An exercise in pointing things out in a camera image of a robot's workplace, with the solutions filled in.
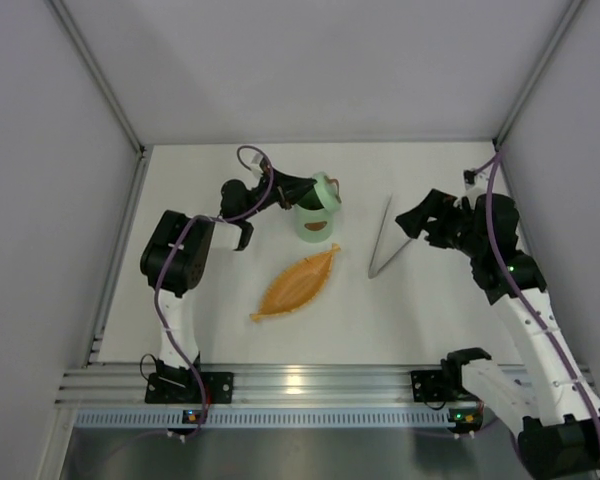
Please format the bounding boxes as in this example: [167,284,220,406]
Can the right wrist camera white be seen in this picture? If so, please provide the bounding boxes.
[463,170,489,209]

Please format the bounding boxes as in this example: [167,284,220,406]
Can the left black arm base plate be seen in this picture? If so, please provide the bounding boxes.
[144,369,234,404]

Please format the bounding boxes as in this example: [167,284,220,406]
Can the green round lid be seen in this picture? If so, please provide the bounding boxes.
[313,172,342,213]

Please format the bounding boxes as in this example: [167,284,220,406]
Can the metal tongs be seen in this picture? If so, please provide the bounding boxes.
[367,194,414,280]

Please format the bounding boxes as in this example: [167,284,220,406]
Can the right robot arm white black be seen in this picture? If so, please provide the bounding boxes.
[395,187,600,479]

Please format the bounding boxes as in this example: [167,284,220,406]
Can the aluminium mounting rail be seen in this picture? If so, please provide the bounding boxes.
[54,360,430,408]

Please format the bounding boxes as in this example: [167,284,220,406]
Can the aluminium frame post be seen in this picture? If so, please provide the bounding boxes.
[47,0,149,311]
[492,0,589,152]

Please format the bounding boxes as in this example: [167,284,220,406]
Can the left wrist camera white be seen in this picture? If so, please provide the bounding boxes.
[248,152,269,175]

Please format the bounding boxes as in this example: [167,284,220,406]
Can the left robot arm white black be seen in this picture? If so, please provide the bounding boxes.
[140,166,317,400]

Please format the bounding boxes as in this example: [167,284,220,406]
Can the orange boat-shaped woven tray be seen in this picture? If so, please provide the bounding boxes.
[249,243,341,322]

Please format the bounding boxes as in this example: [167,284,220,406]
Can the left aluminium frame post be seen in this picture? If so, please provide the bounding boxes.
[47,0,149,311]

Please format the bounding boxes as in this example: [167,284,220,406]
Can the green cylindrical lunch container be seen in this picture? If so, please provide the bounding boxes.
[294,205,334,243]

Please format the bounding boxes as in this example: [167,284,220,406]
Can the slotted grey cable duct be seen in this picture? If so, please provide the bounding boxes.
[74,407,453,430]

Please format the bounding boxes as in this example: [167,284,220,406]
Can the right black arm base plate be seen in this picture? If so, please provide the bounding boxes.
[410,369,463,403]

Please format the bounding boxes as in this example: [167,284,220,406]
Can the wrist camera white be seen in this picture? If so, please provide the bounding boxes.
[248,152,269,175]
[463,170,489,209]

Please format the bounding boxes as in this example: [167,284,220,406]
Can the right aluminium frame post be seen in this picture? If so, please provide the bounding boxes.
[492,0,589,152]

